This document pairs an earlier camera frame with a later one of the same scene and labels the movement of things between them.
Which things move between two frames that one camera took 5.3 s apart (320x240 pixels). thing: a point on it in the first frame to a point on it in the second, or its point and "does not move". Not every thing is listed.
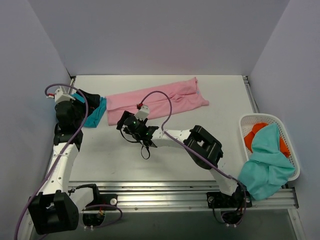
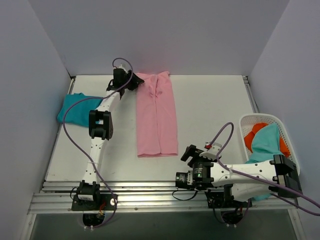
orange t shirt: x=249 y=137 does not move
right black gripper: x=122 y=120 to x=189 y=153
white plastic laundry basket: x=246 y=122 does not move
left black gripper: x=88 y=100 to x=133 y=81
